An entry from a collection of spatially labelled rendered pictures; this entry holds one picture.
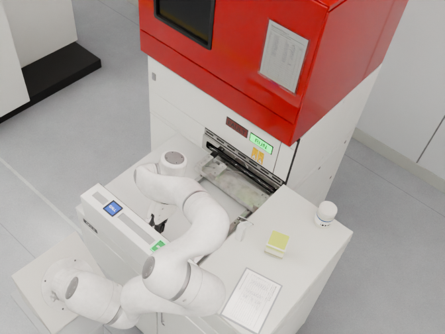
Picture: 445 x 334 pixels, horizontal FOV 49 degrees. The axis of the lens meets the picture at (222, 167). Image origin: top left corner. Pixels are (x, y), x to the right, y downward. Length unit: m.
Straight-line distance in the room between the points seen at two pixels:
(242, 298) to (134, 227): 0.49
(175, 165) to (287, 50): 0.52
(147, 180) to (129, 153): 2.00
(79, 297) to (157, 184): 0.38
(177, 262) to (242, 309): 0.66
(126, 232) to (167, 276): 0.79
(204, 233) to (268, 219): 0.81
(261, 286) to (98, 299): 0.61
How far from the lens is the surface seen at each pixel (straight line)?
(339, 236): 1.97
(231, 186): 2.12
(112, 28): 4.51
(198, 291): 1.15
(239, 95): 1.86
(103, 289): 1.45
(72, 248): 1.84
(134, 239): 1.86
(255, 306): 1.75
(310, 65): 1.59
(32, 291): 1.83
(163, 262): 1.11
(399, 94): 3.42
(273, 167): 2.05
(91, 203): 1.97
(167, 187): 1.38
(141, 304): 1.29
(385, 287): 3.09
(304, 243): 1.91
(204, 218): 1.17
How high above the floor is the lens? 2.54
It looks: 50 degrees down
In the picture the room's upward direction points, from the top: 8 degrees clockwise
